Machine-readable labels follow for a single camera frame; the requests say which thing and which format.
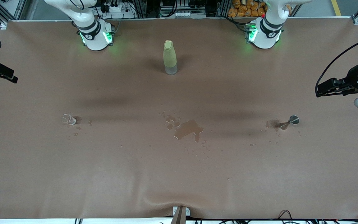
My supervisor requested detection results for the orange snack packets pile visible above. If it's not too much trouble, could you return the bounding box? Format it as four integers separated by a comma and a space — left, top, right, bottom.
228, 0, 291, 17

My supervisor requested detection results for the brown table cover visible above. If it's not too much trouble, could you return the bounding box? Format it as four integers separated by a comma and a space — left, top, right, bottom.
0, 17, 358, 220

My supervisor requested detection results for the white power strip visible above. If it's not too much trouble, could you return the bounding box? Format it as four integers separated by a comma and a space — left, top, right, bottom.
101, 2, 136, 19

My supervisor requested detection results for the grey bracket with brown post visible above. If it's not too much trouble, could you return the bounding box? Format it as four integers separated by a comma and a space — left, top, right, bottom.
171, 206, 191, 224

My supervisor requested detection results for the clear glass measuring beaker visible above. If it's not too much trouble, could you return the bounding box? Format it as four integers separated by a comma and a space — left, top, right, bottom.
62, 114, 77, 126

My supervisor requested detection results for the yellow-green frosted bottle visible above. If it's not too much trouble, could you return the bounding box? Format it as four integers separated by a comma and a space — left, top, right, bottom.
163, 40, 178, 75

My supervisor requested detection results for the control unit with white connectors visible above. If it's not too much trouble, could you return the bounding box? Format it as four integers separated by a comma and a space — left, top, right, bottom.
160, 0, 206, 18

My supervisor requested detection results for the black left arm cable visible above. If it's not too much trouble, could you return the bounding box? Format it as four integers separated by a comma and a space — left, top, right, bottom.
315, 34, 358, 97

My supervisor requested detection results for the spilled brown liquid puddle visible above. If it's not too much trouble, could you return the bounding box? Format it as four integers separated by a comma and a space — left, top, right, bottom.
166, 119, 204, 143

